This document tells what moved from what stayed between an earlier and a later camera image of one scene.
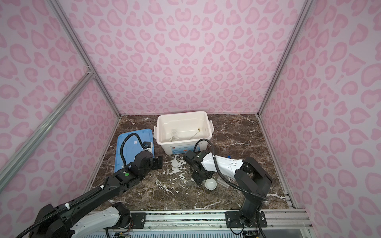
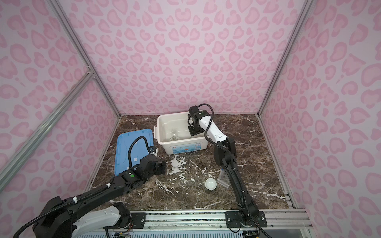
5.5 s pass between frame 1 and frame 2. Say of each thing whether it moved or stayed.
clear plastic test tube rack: stayed
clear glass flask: stayed
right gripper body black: moved
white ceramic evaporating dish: stayed
